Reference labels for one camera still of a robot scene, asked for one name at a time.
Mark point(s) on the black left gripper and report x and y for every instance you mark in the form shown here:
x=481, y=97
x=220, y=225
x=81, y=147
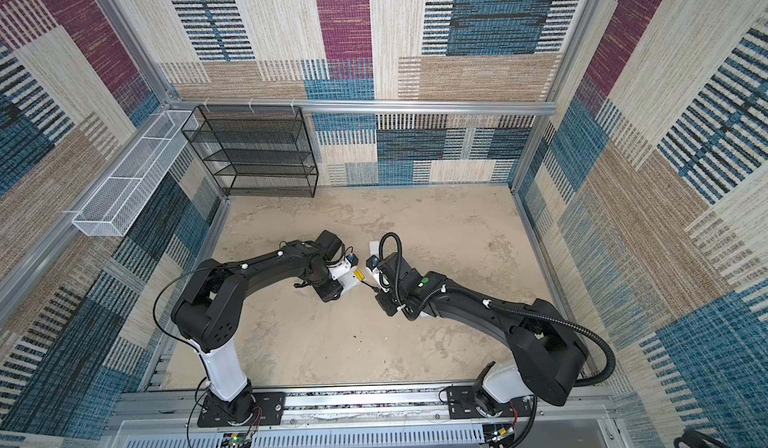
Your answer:
x=331, y=293

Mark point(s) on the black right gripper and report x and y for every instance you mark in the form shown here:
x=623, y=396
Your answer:
x=390, y=308

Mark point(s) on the white remote control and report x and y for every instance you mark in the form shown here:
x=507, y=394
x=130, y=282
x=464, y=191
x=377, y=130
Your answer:
x=348, y=284

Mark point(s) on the pink handled screwdriver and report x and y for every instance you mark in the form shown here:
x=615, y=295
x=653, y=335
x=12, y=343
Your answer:
x=376, y=289

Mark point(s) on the white battery cover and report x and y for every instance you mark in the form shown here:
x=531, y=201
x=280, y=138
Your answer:
x=374, y=248

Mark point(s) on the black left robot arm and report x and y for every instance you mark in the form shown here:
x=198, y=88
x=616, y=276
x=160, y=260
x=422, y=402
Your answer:
x=209, y=309

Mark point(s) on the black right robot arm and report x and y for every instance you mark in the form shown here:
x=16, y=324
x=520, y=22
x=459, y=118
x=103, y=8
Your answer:
x=550, y=354

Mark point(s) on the black mesh shelf rack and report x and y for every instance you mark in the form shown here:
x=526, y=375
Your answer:
x=254, y=150

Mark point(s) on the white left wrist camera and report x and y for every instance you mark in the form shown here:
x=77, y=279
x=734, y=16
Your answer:
x=343, y=268

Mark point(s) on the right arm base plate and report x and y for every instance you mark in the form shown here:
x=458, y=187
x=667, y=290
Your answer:
x=464, y=402

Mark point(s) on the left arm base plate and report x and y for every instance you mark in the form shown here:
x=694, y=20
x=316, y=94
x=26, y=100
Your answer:
x=248, y=409

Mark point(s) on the white slotted cable duct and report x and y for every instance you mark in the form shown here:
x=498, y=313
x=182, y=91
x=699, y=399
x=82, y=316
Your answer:
x=460, y=435

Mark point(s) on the white mesh wall basket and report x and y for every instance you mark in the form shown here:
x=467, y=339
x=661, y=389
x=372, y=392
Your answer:
x=119, y=200

